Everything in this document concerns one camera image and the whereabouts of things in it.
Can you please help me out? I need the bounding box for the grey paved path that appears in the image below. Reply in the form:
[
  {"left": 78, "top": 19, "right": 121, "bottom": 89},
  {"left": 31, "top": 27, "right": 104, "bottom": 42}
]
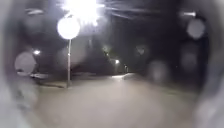
[{"left": 31, "top": 73, "right": 201, "bottom": 128}]

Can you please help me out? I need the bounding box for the dark verge beside path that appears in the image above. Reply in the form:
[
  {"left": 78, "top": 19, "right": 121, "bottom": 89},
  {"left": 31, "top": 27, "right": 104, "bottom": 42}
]
[{"left": 29, "top": 71, "right": 111, "bottom": 90}]

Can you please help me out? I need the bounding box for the street lamp pole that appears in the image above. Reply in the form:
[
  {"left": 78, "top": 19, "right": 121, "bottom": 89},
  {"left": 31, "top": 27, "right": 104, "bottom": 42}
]
[
  {"left": 114, "top": 59, "right": 121, "bottom": 76},
  {"left": 65, "top": 6, "right": 98, "bottom": 89}
]

